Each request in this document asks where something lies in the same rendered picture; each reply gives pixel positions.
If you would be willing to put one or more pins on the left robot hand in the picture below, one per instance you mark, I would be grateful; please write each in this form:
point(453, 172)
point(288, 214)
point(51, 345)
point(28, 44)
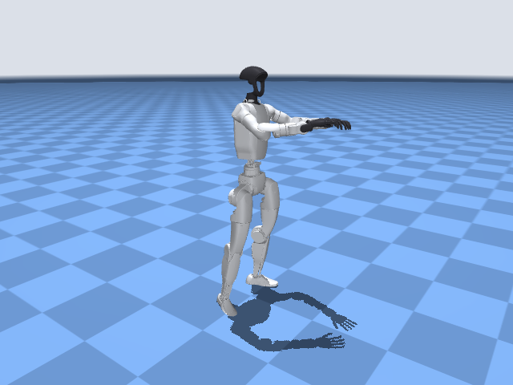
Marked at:
point(345, 123)

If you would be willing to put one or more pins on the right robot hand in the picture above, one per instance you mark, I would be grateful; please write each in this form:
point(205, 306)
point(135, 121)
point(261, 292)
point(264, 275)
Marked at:
point(317, 123)

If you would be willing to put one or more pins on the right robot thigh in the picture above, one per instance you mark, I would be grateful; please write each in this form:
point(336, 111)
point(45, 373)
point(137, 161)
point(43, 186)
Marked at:
point(241, 217)

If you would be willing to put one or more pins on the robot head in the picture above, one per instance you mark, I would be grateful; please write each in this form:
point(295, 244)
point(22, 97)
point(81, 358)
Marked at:
point(254, 74)

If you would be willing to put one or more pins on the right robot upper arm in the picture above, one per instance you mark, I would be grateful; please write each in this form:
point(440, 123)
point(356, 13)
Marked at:
point(242, 115)

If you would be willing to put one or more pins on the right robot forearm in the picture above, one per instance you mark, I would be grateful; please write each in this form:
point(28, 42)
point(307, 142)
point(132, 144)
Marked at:
point(288, 129)

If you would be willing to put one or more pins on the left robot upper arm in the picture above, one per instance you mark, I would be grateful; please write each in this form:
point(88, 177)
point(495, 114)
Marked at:
point(280, 117)

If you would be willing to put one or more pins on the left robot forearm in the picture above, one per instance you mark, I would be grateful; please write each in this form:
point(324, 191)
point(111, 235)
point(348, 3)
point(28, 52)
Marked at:
point(304, 119)

